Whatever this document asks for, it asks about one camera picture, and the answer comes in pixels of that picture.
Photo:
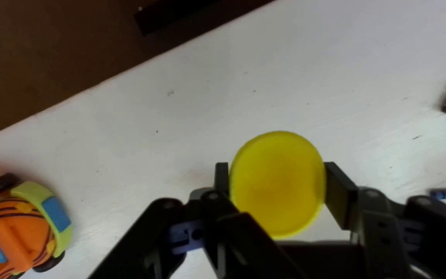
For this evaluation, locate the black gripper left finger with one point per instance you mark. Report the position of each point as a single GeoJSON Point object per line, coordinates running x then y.
{"type": "Point", "coordinates": [171, 242]}

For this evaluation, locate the orange toy car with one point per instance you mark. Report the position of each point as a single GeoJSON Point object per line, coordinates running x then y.
{"type": "Point", "coordinates": [16, 232]}

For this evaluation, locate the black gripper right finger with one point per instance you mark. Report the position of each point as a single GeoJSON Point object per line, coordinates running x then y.
{"type": "Point", "coordinates": [388, 232]}

